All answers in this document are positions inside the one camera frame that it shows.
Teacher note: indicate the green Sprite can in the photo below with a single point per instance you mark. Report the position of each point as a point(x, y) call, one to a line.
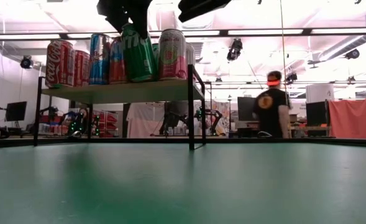
point(155, 56)
point(139, 59)

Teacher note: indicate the black overhead beam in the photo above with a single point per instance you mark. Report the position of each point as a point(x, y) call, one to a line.
point(307, 31)

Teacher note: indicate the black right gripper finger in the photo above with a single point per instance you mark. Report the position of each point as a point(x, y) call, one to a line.
point(201, 8)
point(190, 3)

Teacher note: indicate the person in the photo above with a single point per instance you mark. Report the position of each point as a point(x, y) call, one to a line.
point(269, 112)
point(84, 113)

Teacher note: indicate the black robot green lights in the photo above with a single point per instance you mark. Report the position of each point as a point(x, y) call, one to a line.
point(74, 124)

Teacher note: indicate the red soda can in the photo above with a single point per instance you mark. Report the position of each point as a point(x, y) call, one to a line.
point(117, 65)

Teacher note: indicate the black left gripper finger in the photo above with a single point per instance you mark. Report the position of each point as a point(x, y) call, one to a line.
point(114, 12)
point(140, 18)

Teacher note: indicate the orange red fabric panel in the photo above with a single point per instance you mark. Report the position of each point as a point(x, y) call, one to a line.
point(353, 118)

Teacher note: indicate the colourful printed poster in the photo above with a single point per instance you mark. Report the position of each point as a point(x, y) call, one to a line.
point(225, 109)

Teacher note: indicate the wooden shelf black metal frame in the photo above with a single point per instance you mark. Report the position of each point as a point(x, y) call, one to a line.
point(108, 93)

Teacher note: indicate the black monitor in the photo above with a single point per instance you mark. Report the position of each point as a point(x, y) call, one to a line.
point(316, 113)
point(245, 109)
point(15, 111)

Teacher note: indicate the black hanging camera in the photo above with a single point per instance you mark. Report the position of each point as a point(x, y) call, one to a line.
point(235, 49)
point(292, 77)

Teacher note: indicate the red storage bins rack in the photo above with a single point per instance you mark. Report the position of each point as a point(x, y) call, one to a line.
point(108, 123)

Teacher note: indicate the red Coca-Cola can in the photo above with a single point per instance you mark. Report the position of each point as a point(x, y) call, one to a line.
point(60, 65)
point(82, 70)

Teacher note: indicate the black ceiling spotlight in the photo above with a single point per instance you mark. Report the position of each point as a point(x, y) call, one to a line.
point(352, 53)
point(26, 62)

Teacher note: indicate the black table frame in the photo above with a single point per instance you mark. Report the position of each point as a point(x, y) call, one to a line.
point(325, 141)

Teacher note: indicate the black background robot arm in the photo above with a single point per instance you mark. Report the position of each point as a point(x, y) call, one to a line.
point(171, 119)
point(215, 116)

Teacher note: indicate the white hanging shirt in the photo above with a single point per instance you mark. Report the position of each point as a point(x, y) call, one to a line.
point(142, 119)

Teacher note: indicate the slim silver can blue tab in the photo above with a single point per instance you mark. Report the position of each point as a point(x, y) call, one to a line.
point(99, 62)

